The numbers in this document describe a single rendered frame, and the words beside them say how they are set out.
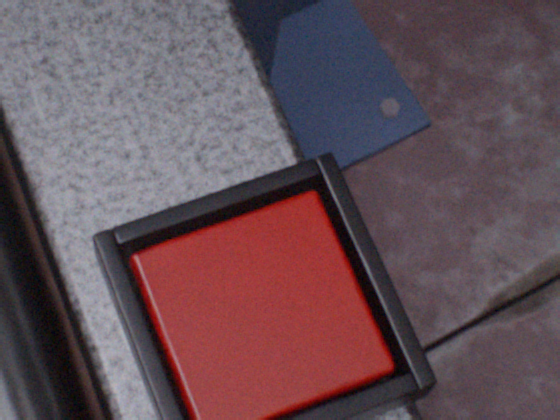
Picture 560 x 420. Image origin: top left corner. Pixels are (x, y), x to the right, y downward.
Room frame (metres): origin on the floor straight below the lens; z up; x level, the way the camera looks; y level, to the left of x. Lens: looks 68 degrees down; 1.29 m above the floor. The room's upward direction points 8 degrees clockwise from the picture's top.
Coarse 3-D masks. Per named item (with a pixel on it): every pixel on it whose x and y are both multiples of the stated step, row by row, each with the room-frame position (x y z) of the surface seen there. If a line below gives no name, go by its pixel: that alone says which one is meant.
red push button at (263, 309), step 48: (192, 240) 0.13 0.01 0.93; (240, 240) 0.13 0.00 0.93; (288, 240) 0.14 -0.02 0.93; (336, 240) 0.14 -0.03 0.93; (144, 288) 0.11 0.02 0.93; (192, 288) 0.12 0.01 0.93; (240, 288) 0.12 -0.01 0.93; (288, 288) 0.12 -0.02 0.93; (336, 288) 0.12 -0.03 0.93; (192, 336) 0.10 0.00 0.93; (240, 336) 0.10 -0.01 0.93; (288, 336) 0.11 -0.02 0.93; (336, 336) 0.11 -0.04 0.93; (192, 384) 0.09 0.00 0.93; (240, 384) 0.09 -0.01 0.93; (288, 384) 0.09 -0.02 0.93; (336, 384) 0.09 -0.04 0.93
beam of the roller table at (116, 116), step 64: (0, 0) 0.21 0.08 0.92; (64, 0) 0.21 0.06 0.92; (128, 0) 0.22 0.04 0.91; (192, 0) 0.22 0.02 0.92; (0, 64) 0.19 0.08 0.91; (64, 64) 0.19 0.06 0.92; (128, 64) 0.19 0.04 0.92; (192, 64) 0.20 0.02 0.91; (256, 64) 0.20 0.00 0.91; (0, 128) 0.18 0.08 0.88; (64, 128) 0.17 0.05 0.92; (128, 128) 0.17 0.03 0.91; (192, 128) 0.17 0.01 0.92; (256, 128) 0.18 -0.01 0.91; (64, 192) 0.15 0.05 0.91; (128, 192) 0.15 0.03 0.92; (192, 192) 0.15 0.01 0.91; (64, 256) 0.13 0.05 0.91; (128, 384) 0.09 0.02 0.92
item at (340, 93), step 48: (240, 0) 0.61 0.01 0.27; (288, 0) 0.75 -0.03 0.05; (336, 0) 0.78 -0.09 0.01; (288, 48) 0.71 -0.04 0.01; (336, 48) 0.72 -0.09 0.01; (288, 96) 0.65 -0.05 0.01; (336, 96) 0.66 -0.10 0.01; (384, 96) 0.67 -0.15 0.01; (336, 144) 0.60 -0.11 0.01; (384, 144) 0.61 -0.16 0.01
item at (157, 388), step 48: (240, 192) 0.15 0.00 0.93; (288, 192) 0.15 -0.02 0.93; (336, 192) 0.15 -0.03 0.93; (96, 240) 0.13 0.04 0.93; (144, 240) 0.13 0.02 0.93; (384, 288) 0.12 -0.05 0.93; (144, 336) 0.10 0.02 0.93; (384, 336) 0.11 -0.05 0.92; (144, 384) 0.09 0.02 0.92; (384, 384) 0.10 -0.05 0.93; (432, 384) 0.10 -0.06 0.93
